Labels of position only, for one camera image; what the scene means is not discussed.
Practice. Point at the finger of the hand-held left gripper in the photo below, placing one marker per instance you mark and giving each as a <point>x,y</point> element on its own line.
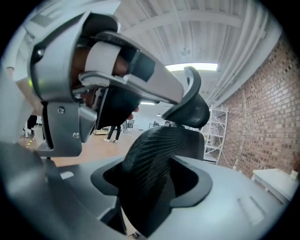
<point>164,86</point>

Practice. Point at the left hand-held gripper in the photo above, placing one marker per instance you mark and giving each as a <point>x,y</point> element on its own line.
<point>56,93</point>

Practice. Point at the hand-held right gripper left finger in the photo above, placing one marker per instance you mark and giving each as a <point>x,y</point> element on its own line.
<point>77,187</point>

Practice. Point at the person's left hand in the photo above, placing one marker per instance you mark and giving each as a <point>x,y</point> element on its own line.
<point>78,63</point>

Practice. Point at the white desk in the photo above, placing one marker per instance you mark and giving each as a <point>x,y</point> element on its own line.
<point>274,182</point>

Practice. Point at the black office chair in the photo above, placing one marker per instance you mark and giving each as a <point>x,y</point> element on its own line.
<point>159,164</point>

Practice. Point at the ceiling light tube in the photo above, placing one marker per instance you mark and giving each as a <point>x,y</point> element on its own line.
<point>192,67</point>

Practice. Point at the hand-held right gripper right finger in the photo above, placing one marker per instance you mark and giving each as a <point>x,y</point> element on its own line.
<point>234,199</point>

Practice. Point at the white metal shelf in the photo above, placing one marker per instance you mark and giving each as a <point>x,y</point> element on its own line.
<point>216,131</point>

